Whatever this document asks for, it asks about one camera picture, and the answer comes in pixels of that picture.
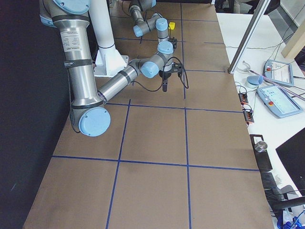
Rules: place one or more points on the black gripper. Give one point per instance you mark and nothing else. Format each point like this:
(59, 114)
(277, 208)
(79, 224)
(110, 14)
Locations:
(165, 75)
(174, 43)

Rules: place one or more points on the yellow wooden block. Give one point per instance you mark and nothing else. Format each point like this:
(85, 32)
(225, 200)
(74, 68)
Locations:
(171, 25)

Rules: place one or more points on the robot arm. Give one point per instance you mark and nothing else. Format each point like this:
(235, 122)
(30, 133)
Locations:
(156, 22)
(88, 115)

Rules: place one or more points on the black power strip far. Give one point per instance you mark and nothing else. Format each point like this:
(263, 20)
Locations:
(243, 98)

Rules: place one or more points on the black power strip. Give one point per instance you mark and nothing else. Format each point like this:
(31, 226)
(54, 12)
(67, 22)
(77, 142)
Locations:
(243, 98)
(248, 113)

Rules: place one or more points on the black power strip near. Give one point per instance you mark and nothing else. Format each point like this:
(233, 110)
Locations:
(248, 113)

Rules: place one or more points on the teach pendant far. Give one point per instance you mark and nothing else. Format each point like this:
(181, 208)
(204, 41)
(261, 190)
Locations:
(279, 72)

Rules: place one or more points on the teach pendant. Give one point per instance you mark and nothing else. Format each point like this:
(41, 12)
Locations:
(279, 102)
(279, 72)

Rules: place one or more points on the teach pendant near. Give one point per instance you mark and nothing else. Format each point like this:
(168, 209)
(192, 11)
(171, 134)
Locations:
(279, 102)

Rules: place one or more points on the metal cup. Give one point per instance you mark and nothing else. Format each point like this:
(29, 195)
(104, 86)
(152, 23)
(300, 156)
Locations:
(260, 146)

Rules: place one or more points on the black monitor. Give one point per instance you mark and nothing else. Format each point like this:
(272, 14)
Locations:
(292, 156)

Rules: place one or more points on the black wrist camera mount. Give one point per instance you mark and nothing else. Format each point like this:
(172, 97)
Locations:
(177, 68)

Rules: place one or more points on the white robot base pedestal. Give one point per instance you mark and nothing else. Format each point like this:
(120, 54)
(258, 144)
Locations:
(108, 61)

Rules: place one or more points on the aluminium frame post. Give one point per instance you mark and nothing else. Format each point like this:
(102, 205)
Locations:
(259, 12)

